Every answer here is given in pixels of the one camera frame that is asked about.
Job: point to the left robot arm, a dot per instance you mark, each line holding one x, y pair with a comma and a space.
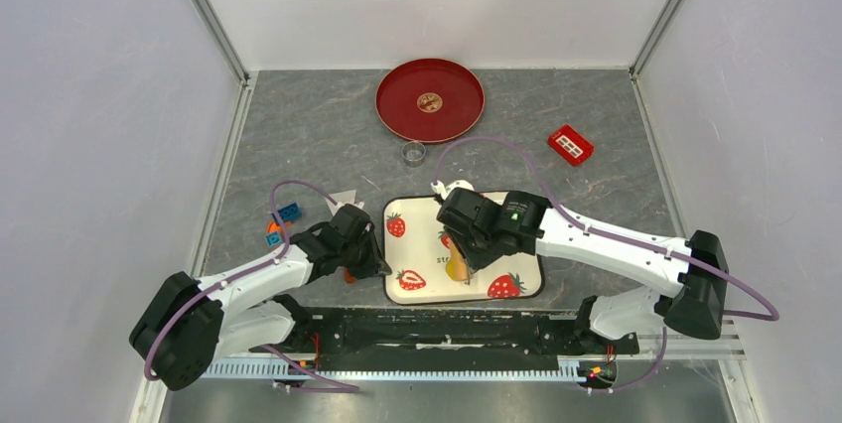
191, 323

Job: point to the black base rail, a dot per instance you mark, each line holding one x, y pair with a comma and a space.
421, 339

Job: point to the wooden roller with handle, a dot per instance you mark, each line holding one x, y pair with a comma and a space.
456, 267

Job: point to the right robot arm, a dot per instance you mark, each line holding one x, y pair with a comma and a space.
681, 281

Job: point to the orange arch toy block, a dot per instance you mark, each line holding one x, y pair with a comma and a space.
274, 228

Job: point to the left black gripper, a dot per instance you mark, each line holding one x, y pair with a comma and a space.
375, 265

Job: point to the metal spatula orange handle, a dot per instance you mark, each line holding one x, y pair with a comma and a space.
342, 201

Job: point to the round metal cookie cutter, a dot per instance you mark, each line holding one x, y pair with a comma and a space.
413, 154

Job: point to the white strawberry tray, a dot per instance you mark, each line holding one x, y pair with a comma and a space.
417, 249

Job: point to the red toy block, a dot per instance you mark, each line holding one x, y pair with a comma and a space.
574, 148

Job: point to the round red tray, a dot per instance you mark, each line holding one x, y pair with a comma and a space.
430, 100

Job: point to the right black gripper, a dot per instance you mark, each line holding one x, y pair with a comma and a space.
475, 261

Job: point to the small blue toy brick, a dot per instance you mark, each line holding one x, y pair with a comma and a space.
273, 239

